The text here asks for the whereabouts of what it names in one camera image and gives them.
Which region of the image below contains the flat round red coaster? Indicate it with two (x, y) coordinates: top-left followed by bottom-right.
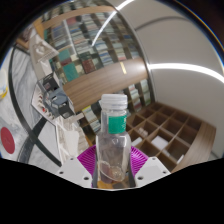
(0, 126), (17, 155)

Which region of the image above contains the white ramp architectural model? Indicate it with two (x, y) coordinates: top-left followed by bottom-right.
(28, 32), (60, 73)

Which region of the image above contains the wooden bookshelf full of books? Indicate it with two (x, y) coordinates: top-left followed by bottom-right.
(16, 0), (155, 135)

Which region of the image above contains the straight ceiling light strip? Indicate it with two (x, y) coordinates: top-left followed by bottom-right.
(147, 62), (224, 84)

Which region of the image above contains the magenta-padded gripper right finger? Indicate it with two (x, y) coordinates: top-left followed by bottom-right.
(127, 145), (172, 188)

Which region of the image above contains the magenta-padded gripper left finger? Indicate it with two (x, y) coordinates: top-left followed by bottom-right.
(55, 144), (101, 189)

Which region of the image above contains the wooden cubby shelf unit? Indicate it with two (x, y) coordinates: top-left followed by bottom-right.
(124, 101), (218, 173)

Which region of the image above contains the white city architectural model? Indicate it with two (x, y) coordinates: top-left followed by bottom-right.
(54, 113), (98, 158)

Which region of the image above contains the clear plastic bottle white cap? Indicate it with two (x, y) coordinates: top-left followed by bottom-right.
(94, 93), (133, 185)

